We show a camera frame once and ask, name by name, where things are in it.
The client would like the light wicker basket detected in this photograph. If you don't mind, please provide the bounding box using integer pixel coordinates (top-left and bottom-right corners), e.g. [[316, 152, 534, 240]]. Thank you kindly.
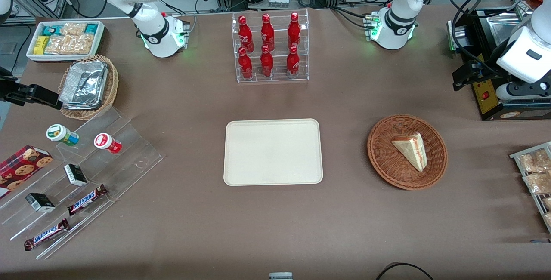
[[58, 55, 119, 121]]

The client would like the triangular sandwich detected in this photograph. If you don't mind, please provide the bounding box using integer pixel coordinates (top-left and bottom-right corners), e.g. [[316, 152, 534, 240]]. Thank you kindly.
[[391, 132, 427, 172]]

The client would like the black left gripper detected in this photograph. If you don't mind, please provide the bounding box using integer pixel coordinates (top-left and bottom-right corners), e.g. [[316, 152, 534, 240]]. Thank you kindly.
[[453, 62, 502, 91]]

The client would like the green lid snack cup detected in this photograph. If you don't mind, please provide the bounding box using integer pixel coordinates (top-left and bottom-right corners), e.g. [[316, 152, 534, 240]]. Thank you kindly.
[[46, 124, 80, 147]]

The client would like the red cola bottle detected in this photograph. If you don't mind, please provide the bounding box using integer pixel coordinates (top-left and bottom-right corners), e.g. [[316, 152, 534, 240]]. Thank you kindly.
[[260, 45, 274, 77], [288, 12, 301, 49], [238, 15, 254, 53], [286, 46, 300, 77], [260, 13, 275, 51], [239, 47, 254, 79]]

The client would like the black hot food warmer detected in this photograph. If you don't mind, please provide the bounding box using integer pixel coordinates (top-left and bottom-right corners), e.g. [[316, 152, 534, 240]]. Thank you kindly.
[[447, 0, 551, 121]]

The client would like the red plaid cookie box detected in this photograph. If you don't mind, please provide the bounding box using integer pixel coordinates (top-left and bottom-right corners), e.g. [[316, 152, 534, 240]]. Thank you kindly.
[[0, 145, 54, 199]]

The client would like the tray of packaged snacks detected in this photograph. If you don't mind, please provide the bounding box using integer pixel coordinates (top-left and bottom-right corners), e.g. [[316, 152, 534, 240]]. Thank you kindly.
[[510, 142, 551, 234]]

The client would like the brown round wicker basket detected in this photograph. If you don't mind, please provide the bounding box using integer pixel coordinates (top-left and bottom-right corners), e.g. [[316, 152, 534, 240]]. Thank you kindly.
[[367, 114, 448, 191]]

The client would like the large clear cracker bag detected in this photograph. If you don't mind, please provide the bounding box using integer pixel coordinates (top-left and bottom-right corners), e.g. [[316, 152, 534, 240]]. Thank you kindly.
[[44, 34, 95, 55]]

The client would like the steel food pan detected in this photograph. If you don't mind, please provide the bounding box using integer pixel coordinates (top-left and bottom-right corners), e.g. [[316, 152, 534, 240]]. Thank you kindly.
[[486, 15, 523, 46]]

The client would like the black looped cable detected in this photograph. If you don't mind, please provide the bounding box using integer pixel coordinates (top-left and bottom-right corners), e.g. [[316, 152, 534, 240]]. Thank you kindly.
[[375, 262, 435, 280]]

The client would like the Snickers chocolate bar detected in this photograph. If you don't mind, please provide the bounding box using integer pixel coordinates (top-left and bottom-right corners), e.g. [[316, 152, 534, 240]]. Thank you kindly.
[[24, 218, 71, 252], [67, 184, 108, 216]]

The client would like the aluminium foil tray stack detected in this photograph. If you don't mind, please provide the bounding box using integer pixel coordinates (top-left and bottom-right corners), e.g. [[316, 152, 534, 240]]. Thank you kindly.
[[59, 60, 108, 110]]

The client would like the small clear cracker bag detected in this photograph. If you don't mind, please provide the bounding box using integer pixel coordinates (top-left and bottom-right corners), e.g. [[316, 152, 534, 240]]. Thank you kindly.
[[60, 23, 87, 37]]

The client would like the clear acrylic step display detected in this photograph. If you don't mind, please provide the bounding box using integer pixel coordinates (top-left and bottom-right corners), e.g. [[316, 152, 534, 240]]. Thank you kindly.
[[0, 106, 165, 260]]

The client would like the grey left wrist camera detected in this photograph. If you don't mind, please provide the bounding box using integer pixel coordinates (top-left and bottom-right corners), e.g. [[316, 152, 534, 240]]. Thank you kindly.
[[495, 82, 551, 101]]

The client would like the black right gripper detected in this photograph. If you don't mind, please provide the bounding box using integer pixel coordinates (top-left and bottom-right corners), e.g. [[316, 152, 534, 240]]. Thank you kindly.
[[0, 67, 62, 109]]

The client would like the cream plastic tray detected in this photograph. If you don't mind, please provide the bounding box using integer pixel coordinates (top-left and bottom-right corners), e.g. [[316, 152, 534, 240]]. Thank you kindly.
[[223, 119, 324, 186]]

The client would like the clear acrylic bottle rack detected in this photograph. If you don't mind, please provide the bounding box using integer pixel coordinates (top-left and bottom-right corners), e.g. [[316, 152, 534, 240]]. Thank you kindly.
[[232, 9, 310, 83]]

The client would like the red lid snack cup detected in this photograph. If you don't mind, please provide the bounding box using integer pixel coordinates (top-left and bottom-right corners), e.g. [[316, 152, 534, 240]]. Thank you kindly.
[[94, 133, 123, 155]]

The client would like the small black box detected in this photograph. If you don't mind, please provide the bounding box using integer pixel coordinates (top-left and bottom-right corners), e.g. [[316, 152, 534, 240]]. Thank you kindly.
[[64, 164, 88, 187], [25, 193, 56, 213]]

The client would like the white rectangular snack bin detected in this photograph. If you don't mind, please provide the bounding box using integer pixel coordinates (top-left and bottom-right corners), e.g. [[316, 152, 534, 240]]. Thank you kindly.
[[26, 20, 105, 63]]

